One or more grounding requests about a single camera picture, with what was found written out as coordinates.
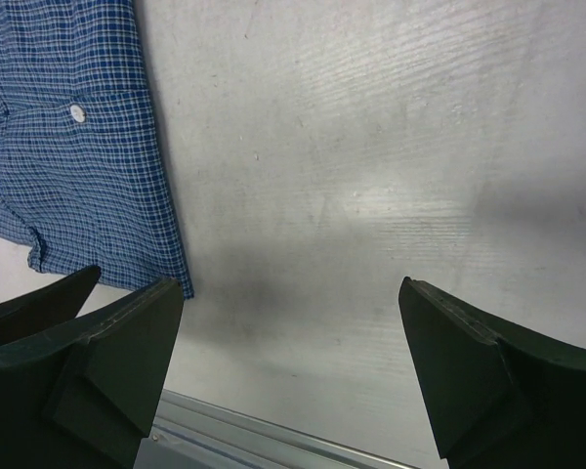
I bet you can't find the blue checkered long sleeve shirt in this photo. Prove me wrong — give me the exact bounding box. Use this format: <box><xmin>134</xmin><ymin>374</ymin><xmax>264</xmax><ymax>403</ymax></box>
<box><xmin>0</xmin><ymin>1</ymin><xmax>194</xmax><ymax>298</ymax></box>

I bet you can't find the aluminium front frame rail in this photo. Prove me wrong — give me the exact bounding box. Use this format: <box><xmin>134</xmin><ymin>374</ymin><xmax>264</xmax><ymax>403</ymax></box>
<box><xmin>134</xmin><ymin>390</ymin><xmax>406</xmax><ymax>468</ymax></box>

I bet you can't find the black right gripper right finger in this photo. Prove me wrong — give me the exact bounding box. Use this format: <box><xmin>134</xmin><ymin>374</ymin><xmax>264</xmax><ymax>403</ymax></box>
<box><xmin>398</xmin><ymin>277</ymin><xmax>586</xmax><ymax>468</ymax></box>

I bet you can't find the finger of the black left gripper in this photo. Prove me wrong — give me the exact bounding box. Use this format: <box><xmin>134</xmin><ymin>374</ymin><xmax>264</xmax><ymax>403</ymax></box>
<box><xmin>0</xmin><ymin>265</ymin><xmax>102</xmax><ymax>346</ymax></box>

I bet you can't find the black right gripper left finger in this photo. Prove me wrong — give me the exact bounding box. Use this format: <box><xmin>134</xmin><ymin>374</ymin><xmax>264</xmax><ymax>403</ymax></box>
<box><xmin>0</xmin><ymin>278</ymin><xmax>184</xmax><ymax>468</ymax></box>

